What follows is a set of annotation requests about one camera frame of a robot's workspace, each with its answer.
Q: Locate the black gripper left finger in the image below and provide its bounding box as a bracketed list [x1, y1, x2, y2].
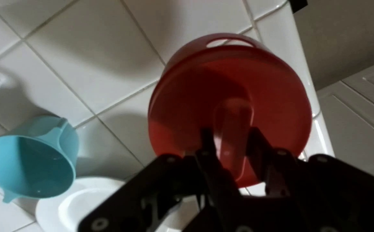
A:
[194, 128, 241, 204]

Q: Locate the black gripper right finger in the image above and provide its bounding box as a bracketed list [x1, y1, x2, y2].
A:
[245, 126, 293, 196]

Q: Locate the red cup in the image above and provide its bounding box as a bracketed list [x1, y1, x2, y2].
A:
[147, 33, 313, 190]

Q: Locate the white counter cabinet front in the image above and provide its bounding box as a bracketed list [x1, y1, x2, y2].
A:
[317, 56, 374, 178]

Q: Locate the white ceramic bowl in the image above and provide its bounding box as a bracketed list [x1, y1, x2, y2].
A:
[35, 176, 201, 232]

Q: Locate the blue bowl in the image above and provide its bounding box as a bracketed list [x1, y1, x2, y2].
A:
[0, 115, 81, 204]

